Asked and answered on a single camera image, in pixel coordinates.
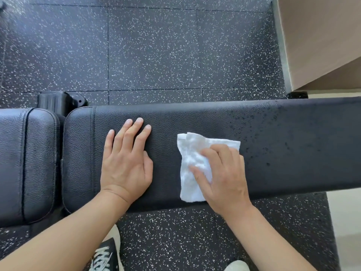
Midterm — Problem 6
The beige wooden cabinet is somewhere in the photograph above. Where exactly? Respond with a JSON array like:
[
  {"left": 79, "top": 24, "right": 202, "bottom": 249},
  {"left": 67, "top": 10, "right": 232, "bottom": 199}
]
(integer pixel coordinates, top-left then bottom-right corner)
[{"left": 272, "top": 0, "right": 361, "bottom": 95}]

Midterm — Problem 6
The person's left forearm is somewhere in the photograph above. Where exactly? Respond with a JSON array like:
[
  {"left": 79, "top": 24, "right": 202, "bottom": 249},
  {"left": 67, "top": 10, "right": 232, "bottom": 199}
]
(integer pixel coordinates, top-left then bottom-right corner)
[{"left": 0, "top": 190, "right": 131, "bottom": 271}]

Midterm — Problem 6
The black bench frame bracket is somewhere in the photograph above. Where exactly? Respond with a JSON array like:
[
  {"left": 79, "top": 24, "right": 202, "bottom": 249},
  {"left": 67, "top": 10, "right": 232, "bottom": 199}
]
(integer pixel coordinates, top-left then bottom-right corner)
[{"left": 37, "top": 91, "right": 88, "bottom": 116}]

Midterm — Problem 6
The black and white sneaker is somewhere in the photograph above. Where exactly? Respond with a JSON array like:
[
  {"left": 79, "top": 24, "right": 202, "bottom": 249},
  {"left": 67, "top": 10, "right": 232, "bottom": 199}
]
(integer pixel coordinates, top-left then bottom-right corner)
[{"left": 88, "top": 224, "right": 124, "bottom": 271}]

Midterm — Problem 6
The white shoe toe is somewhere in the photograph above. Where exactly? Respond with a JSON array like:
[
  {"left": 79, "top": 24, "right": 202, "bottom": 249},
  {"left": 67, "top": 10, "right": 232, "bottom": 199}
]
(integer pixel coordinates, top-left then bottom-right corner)
[{"left": 224, "top": 260, "right": 250, "bottom": 271}]

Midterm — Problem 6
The person's right hand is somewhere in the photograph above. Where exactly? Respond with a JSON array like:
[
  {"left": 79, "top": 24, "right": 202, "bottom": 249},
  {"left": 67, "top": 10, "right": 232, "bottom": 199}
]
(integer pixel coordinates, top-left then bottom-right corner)
[{"left": 188, "top": 144, "right": 252, "bottom": 216}]

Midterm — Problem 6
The person's right forearm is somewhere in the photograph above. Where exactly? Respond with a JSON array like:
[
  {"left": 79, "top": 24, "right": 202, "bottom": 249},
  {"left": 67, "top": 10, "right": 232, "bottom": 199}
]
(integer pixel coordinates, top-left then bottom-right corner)
[{"left": 226, "top": 204, "right": 318, "bottom": 271}]

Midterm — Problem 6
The black bench seat pad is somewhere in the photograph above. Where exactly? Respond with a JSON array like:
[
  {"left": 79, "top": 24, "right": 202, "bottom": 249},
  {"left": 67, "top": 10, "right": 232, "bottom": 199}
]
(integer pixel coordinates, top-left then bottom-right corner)
[{"left": 0, "top": 108, "right": 61, "bottom": 227}]

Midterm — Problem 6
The person's left hand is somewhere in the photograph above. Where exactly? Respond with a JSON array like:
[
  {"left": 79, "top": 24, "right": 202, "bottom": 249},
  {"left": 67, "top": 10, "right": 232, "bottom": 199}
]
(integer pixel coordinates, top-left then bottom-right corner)
[{"left": 100, "top": 117, "right": 154, "bottom": 205}]

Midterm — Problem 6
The black bench back pad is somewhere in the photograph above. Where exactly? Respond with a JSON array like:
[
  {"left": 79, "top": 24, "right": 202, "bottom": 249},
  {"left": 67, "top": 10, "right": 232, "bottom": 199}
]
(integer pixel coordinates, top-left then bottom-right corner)
[{"left": 61, "top": 96, "right": 361, "bottom": 214}]

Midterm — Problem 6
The white cleaning wipe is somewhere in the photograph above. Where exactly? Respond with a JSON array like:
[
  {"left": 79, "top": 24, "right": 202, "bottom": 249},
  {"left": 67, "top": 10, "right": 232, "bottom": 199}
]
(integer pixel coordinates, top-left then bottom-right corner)
[{"left": 177, "top": 132, "right": 241, "bottom": 202}]

